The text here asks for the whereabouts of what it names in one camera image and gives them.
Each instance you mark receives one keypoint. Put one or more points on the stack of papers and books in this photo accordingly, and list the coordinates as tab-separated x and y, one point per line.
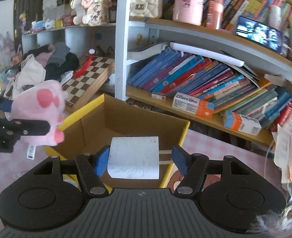
283	152

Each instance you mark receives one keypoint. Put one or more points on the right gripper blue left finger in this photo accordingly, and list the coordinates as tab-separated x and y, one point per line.
90	169

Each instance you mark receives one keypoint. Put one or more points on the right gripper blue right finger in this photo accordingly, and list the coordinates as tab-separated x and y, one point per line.
193	168

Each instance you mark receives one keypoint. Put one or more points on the orange white usmile box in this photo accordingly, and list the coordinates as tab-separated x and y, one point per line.
193	105

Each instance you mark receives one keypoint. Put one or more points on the white shelf upright post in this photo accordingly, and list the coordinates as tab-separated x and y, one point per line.
121	47

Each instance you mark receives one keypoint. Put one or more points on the yellow cardboard box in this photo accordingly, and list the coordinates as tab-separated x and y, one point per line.
93	126

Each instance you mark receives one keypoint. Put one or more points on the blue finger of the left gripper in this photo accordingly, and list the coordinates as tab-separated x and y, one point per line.
21	127
4	105

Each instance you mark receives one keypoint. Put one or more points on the red tassel ornament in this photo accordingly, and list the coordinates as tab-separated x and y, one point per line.
88	62

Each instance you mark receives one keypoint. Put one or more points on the pink cartoon tumbler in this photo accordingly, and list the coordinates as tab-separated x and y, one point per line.
188	11

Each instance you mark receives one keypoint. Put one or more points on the white quilted pearl handbag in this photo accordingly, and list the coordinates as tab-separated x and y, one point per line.
146	8

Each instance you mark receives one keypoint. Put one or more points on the phone on shelf playing video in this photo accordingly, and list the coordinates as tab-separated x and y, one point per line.
259	33

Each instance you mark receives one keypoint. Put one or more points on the pile of clothes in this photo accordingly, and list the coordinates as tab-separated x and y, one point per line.
49	62

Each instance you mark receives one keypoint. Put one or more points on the white square charger block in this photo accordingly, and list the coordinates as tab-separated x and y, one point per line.
136	158

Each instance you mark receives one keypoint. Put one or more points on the lucky cat plush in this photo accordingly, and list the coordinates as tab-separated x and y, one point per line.
91	12

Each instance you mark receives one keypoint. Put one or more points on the wooden chess board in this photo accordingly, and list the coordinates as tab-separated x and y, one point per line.
80	90

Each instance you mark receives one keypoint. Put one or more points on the pink lotion bottle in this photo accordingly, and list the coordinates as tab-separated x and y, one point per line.
214	14

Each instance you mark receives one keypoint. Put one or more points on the pink plush paw toy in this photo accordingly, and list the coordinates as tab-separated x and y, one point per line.
45	101

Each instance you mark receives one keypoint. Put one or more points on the row of leaning books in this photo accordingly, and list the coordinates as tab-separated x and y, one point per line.
227	87

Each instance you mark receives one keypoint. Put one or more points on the orange white box right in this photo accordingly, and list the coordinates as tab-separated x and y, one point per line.
241	123

